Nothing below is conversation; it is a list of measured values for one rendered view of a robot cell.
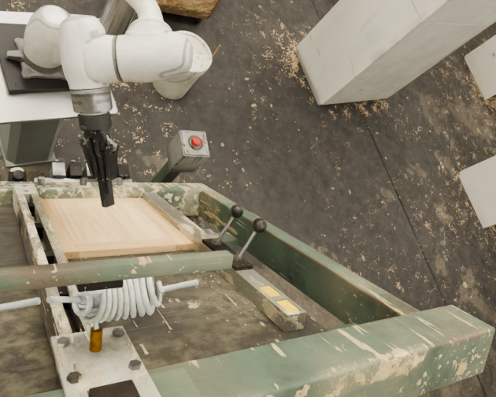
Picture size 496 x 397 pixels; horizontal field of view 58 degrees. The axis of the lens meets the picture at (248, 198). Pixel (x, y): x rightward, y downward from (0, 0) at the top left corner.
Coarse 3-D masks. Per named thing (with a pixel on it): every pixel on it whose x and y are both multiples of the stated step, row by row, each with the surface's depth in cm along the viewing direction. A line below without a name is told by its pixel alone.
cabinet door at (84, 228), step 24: (48, 216) 135; (72, 216) 139; (96, 216) 142; (120, 216) 146; (144, 216) 149; (72, 240) 119; (96, 240) 122; (120, 240) 125; (144, 240) 126; (168, 240) 129
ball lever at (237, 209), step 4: (232, 208) 122; (236, 208) 122; (240, 208) 122; (232, 212) 122; (236, 212) 122; (240, 212) 122; (232, 216) 123; (236, 216) 122; (240, 216) 123; (232, 220) 123; (228, 224) 123; (224, 228) 123; (220, 232) 123; (224, 232) 123; (220, 236) 123; (212, 240) 123; (216, 240) 122; (216, 244) 122; (220, 244) 123
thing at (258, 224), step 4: (256, 220) 113; (260, 220) 113; (264, 220) 113; (252, 224) 113; (256, 224) 112; (260, 224) 112; (264, 224) 112; (256, 228) 112; (260, 228) 112; (264, 228) 113; (256, 232) 113; (260, 232) 113; (252, 236) 113; (248, 240) 113; (248, 244) 113; (244, 248) 113; (240, 252) 113; (236, 256) 113; (240, 256) 113; (236, 260) 112; (240, 260) 112
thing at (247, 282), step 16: (144, 192) 169; (160, 208) 153; (176, 224) 141; (192, 224) 139; (192, 240) 130; (224, 272) 114; (240, 272) 109; (256, 272) 110; (240, 288) 107; (256, 288) 101; (256, 304) 101; (272, 304) 95; (272, 320) 96; (288, 320) 91; (304, 320) 94
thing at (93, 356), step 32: (32, 192) 138; (32, 224) 112; (32, 256) 98; (64, 256) 96; (64, 288) 84; (96, 288) 50; (64, 320) 72; (64, 352) 59; (96, 352) 60; (128, 352) 60; (64, 384) 53; (96, 384) 54
